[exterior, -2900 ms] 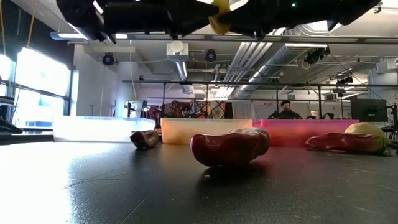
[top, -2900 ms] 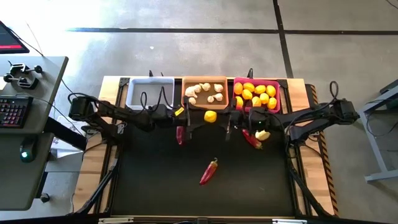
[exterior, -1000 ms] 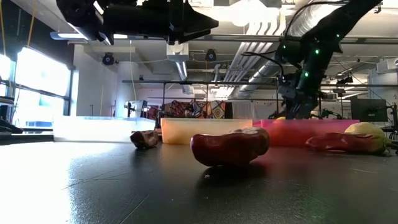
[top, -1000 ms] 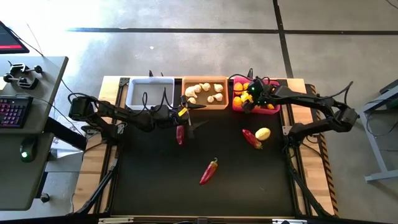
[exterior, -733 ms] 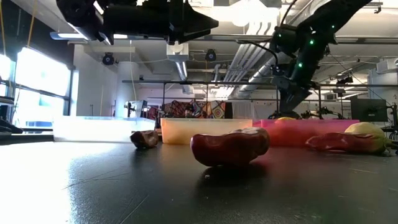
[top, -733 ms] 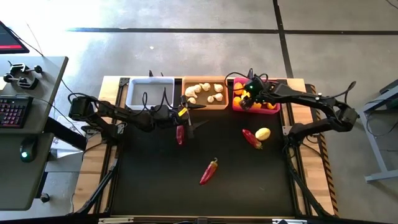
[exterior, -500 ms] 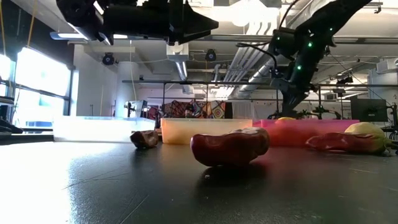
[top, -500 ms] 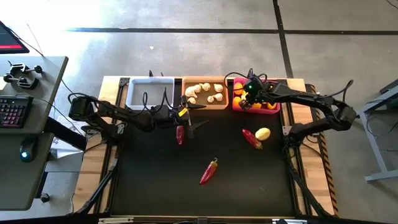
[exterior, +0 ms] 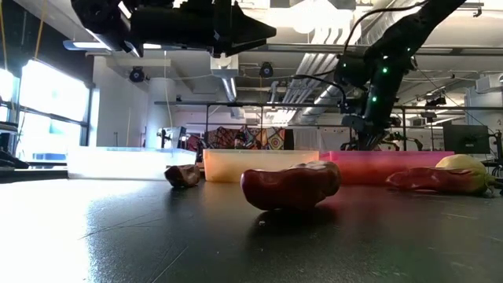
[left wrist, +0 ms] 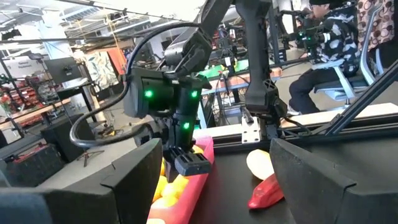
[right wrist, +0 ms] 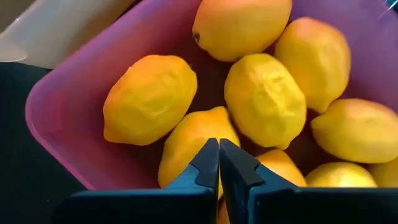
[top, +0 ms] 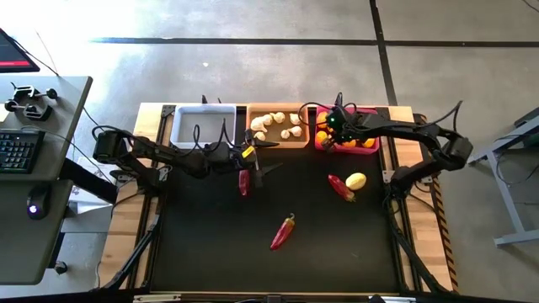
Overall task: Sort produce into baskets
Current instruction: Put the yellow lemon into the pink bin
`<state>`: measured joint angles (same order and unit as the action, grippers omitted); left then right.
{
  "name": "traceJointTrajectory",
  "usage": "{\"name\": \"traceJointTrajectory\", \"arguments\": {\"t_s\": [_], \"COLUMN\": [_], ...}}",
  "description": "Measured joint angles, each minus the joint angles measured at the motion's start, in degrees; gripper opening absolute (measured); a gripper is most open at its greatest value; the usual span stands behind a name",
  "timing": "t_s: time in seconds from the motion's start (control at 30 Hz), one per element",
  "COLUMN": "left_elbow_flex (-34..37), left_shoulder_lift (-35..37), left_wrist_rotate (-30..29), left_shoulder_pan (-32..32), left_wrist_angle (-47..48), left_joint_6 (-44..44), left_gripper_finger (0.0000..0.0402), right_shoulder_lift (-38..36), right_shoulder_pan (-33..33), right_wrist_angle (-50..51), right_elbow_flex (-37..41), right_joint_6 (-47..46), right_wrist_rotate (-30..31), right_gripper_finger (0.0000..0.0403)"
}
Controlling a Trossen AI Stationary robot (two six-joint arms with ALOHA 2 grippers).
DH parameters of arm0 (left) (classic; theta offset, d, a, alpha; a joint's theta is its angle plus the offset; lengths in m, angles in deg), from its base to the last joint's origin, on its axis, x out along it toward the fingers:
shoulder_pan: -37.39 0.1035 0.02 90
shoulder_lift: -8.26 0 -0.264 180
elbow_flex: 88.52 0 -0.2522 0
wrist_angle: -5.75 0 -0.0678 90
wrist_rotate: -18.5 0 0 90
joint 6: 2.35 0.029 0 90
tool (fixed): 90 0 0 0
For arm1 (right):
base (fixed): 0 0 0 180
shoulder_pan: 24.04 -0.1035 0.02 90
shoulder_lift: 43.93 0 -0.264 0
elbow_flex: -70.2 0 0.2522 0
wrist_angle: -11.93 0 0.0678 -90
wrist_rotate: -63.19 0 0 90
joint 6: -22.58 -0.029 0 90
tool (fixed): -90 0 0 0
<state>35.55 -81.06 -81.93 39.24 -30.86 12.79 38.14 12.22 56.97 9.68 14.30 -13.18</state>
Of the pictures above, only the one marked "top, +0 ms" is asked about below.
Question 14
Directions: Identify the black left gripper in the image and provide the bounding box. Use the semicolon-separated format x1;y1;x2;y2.
229;129;284;189

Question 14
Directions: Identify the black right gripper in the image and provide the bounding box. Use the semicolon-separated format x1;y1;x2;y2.
323;107;367;152

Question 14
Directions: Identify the translucent orange plastic bin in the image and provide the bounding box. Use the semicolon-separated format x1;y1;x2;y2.
246;103;312;150

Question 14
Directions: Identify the translucent pink plastic bin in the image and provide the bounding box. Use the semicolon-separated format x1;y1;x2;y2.
314;105;381;156

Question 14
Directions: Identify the translucent white plastic bin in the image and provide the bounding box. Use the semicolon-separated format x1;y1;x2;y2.
170;104;237;151

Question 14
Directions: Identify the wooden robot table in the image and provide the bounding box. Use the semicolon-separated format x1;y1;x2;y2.
97;102;460;295

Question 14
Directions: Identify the yellow black hazard tape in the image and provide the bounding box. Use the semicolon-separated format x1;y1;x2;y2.
431;178;459;291

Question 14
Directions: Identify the white paper sheet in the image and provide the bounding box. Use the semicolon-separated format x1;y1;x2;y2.
62;157;119;235

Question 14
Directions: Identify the grey metal stand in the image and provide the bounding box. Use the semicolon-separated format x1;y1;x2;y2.
467;107;539;247

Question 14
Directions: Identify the grey office desk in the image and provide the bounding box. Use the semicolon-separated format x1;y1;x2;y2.
0;75;93;286

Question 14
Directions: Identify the black computer mouse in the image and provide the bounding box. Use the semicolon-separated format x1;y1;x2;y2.
26;184;52;221

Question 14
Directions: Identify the black table clamp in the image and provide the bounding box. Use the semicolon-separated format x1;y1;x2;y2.
10;83;59;104
3;100;54;122

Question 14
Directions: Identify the black keyboard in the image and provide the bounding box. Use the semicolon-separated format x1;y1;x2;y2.
0;129;46;174

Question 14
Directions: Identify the black desk monitor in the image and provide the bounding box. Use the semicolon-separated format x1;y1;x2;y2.
0;28;41;74

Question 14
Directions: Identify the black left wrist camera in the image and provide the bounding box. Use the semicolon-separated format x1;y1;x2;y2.
205;142;232;166

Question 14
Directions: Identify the black frame strut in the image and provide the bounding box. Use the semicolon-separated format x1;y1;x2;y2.
387;201;447;294
100;214;161;291

